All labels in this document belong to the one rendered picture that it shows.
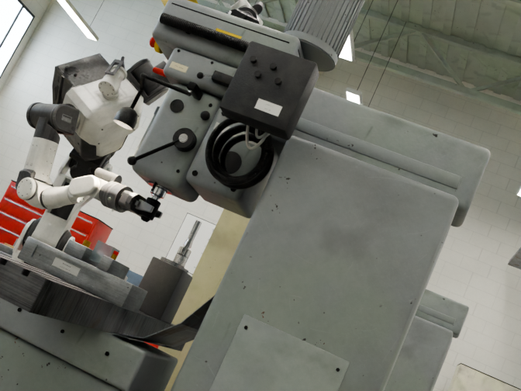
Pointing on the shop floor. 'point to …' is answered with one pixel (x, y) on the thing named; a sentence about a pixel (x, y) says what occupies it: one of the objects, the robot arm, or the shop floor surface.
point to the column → (321, 278)
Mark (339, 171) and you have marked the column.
